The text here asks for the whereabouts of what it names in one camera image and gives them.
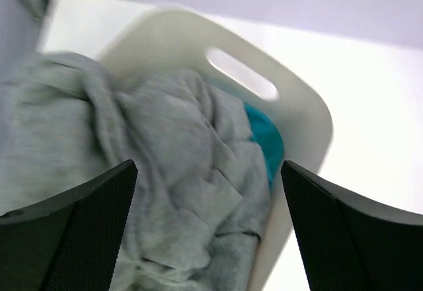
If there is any teal cloth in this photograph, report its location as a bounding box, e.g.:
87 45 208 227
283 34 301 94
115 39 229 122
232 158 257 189
244 103 285 190

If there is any grey t shirt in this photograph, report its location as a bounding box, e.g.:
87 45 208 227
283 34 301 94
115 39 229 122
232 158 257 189
1 53 270 290

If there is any white plastic bin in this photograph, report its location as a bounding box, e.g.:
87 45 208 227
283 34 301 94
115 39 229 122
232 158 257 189
95 6 334 291

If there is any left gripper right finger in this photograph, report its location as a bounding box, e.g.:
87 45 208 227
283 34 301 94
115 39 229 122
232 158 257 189
281 160 422 290

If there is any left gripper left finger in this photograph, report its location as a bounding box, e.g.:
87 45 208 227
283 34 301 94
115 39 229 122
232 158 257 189
1 160 137 291

